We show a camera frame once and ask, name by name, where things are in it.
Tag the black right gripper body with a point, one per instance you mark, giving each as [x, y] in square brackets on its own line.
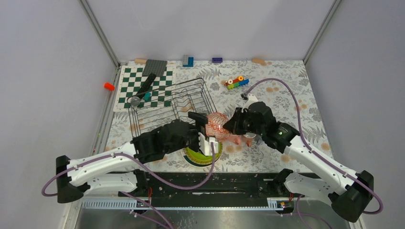
[250, 127]

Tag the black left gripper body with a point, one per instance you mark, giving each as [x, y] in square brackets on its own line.
[191, 140]

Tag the blue white patterned bowl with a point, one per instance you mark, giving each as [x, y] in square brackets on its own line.
[214, 127]

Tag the pink dotted mug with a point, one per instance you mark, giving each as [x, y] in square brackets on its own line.
[248, 139]

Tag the lime green plastic plate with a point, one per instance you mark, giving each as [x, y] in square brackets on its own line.
[197, 157]

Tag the black wire dish rack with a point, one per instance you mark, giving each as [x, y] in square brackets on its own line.
[188, 96]

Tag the grey blue cup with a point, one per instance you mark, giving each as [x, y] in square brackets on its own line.
[259, 140]

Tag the white plate teal rim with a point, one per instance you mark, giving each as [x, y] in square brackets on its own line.
[192, 163]

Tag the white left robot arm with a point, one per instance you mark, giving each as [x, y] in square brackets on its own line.
[112, 171]

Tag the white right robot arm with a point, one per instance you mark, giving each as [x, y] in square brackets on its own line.
[345, 190]

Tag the colourful toy brick car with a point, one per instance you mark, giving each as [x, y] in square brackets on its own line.
[236, 82]

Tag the teal small block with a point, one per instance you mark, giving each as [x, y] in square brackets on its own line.
[147, 97]

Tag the grey round chess piece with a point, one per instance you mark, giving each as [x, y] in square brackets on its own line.
[135, 101]

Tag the wooden block right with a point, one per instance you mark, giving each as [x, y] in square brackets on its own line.
[259, 61]

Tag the wooden block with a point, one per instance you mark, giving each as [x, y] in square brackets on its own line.
[140, 61]
[259, 61]

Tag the grey and blue brick stack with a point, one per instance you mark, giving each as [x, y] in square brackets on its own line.
[187, 61]

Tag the grey studded baseplate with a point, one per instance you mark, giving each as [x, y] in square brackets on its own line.
[156, 67]

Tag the green white checkered board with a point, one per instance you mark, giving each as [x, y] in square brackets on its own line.
[131, 80]

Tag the wooden block left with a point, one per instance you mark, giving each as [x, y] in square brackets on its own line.
[140, 61]

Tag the red small block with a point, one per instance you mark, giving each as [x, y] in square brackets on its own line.
[109, 86]

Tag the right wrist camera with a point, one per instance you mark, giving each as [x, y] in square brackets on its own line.
[251, 98]

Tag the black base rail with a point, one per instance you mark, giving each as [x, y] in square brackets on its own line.
[221, 189]

